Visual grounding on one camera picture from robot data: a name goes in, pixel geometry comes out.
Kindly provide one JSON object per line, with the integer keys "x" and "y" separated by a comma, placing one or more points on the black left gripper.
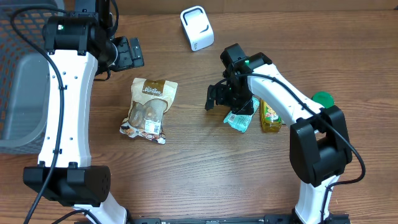
{"x": 128, "y": 60}

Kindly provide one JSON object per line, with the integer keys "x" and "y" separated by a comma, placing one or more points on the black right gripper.
{"x": 218, "y": 96}

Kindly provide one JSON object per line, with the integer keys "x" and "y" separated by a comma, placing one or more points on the teal tissue pack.
{"x": 241, "y": 122}

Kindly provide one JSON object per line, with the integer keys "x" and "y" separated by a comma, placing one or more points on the brown snack wrapper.
{"x": 150, "y": 100}

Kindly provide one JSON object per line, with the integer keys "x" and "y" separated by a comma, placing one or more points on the yellow liquid bottle silver cap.
{"x": 270, "y": 121}

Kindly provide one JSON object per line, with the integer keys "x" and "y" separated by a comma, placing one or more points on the green lidded jar with tissues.
{"x": 324, "y": 98}

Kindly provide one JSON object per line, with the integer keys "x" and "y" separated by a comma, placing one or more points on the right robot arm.
{"x": 319, "y": 142}

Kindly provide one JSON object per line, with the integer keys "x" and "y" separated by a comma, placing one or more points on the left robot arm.
{"x": 79, "y": 45}

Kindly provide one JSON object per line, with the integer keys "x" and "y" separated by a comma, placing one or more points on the white barcode scanner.
{"x": 197, "y": 28}

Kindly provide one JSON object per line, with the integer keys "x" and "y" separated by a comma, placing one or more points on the dark grey plastic basket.
{"x": 24, "y": 77}

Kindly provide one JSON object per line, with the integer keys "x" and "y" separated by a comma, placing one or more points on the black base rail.
{"x": 214, "y": 221}

